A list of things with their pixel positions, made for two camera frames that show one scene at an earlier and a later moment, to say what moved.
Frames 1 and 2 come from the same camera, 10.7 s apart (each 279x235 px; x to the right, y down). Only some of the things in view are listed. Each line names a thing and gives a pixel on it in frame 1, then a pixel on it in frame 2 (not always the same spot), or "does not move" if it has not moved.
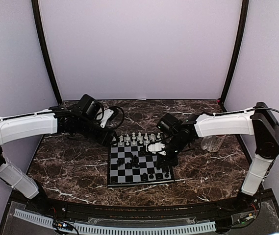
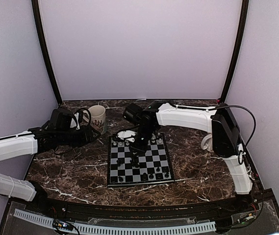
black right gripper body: (173, 160) -> (146, 133)
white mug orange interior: (213, 144) does not move
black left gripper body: (105, 138) -> (78, 140)
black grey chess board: (130, 163) does not move
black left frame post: (36, 11) does not move
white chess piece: (153, 137) does not move
